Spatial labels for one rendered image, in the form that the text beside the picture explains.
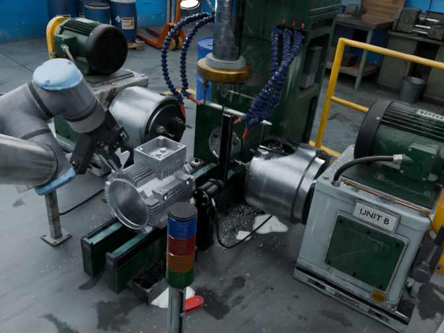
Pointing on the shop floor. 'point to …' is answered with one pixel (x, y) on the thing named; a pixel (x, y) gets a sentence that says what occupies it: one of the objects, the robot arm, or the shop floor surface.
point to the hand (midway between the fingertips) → (117, 171)
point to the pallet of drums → (101, 15)
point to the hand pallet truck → (165, 34)
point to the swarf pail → (411, 89)
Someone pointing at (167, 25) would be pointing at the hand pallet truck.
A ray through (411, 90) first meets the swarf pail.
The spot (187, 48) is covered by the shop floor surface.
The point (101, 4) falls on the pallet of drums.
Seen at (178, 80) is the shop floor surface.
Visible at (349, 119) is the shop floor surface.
